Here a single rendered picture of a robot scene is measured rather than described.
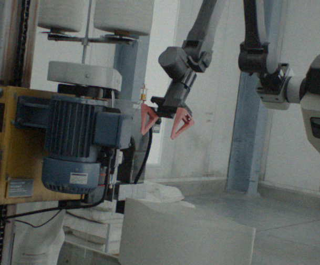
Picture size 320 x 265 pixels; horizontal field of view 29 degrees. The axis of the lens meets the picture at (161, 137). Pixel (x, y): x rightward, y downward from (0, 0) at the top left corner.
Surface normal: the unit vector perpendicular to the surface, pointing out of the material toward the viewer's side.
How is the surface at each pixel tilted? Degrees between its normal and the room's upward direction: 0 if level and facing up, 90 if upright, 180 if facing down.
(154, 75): 90
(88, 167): 91
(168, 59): 61
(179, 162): 90
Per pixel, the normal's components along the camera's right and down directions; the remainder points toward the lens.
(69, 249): -0.60, -0.04
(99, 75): 0.58, 0.13
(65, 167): -0.08, 0.08
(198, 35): -0.51, -0.39
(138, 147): 0.79, 0.13
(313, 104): -0.29, -0.78
